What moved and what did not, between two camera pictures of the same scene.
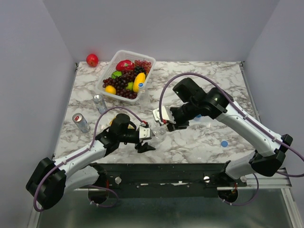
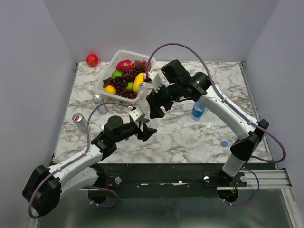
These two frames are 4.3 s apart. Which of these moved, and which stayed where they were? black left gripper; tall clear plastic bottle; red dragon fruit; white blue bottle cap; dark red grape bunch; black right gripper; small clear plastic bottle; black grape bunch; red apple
Moved: tall clear plastic bottle; black left gripper; black right gripper
Stayed: white blue bottle cap; red apple; black grape bunch; red dragon fruit; dark red grape bunch; small clear plastic bottle
